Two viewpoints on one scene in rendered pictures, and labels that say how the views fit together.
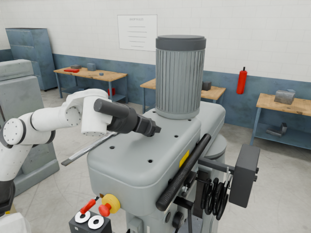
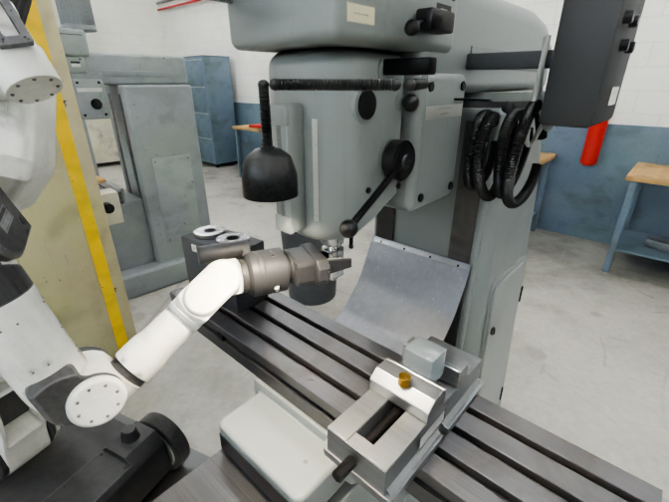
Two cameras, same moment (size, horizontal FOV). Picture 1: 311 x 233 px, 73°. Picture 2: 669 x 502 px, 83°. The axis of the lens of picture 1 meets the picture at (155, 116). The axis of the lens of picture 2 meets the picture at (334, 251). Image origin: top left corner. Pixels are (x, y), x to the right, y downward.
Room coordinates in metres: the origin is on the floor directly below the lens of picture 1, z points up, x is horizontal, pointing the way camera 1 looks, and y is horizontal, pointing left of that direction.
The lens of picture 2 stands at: (-0.04, -0.14, 1.58)
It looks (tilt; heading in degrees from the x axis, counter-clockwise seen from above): 24 degrees down; 12
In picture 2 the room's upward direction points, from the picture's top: straight up
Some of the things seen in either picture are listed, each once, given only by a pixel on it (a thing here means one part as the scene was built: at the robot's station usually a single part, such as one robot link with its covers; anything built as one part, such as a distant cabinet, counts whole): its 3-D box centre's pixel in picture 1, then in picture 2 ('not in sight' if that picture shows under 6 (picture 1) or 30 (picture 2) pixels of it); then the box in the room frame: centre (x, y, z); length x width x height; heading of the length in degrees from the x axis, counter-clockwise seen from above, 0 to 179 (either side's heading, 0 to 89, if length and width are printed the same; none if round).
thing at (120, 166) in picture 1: (151, 150); not in sight; (0.68, 0.02, 1.81); 0.47 x 0.26 x 0.16; 150
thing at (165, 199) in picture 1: (188, 163); not in sight; (0.63, -0.12, 1.79); 0.45 x 0.04 x 0.04; 150
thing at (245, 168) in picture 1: (245, 174); (596, 58); (0.76, -0.42, 1.62); 0.20 x 0.09 x 0.21; 150
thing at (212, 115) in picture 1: (192, 131); (463, 48); (1.10, -0.22, 1.66); 0.80 x 0.23 x 0.20; 150
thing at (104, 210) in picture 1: (105, 209); not in sight; (0.45, 0.15, 1.76); 0.04 x 0.03 x 0.04; 60
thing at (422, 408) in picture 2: not in sight; (406, 387); (0.51, -0.15, 1.08); 0.12 x 0.06 x 0.04; 60
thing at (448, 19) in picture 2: (186, 183); (424, 24); (0.66, -0.13, 1.66); 0.12 x 0.04 x 0.04; 150
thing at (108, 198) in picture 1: (110, 203); not in sight; (0.47, 0.14, 1.76); 0.06 x 0.02 x 0.06; 60
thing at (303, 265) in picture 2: not in sight; (291, 268); (0.61, 0.10, 1.24); 0.13 x 0.12 x 0.10; 37
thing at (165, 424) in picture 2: not in sight; (161, 440); (0.71, 0.61, 0.50); 0.20 x 0.05 x 0.20; 77
